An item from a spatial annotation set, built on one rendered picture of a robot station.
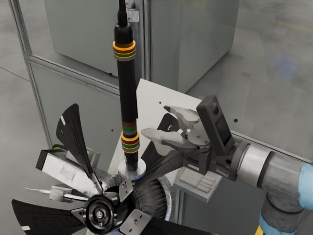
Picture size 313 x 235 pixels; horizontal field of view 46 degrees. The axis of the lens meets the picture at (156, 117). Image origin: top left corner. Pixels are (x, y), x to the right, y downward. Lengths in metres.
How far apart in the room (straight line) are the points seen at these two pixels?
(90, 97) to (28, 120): 1.40
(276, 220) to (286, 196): 0.08
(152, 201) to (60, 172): 0.38
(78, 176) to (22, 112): 2.24
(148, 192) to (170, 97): 0.34
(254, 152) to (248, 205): 1.29
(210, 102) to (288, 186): 0.20
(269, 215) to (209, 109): 0.24
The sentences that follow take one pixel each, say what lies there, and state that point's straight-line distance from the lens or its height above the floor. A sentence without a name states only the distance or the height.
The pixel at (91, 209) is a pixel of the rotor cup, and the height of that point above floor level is 1.22.
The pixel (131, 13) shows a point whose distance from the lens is 1.40.
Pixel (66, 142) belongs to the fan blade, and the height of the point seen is 1.26.
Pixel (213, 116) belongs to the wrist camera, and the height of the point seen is 1.71.
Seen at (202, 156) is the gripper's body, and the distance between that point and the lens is 0.73.
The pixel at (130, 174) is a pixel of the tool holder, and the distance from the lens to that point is 0.93.
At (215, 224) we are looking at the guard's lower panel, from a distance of 2.25.
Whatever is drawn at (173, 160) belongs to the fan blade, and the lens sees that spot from 1.04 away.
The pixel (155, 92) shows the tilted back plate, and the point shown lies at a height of 1.34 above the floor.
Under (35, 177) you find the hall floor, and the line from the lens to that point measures 2.95.
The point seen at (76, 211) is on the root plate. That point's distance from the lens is 1.23.
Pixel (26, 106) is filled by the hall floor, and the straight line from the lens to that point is 3.61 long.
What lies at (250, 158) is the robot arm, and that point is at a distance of 0.71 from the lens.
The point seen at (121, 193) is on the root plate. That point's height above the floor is 1.24.
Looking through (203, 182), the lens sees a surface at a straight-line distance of 1.67.
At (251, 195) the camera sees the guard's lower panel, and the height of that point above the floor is 0.66.
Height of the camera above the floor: 2.15
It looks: 41 degrees down
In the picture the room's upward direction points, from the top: straight up
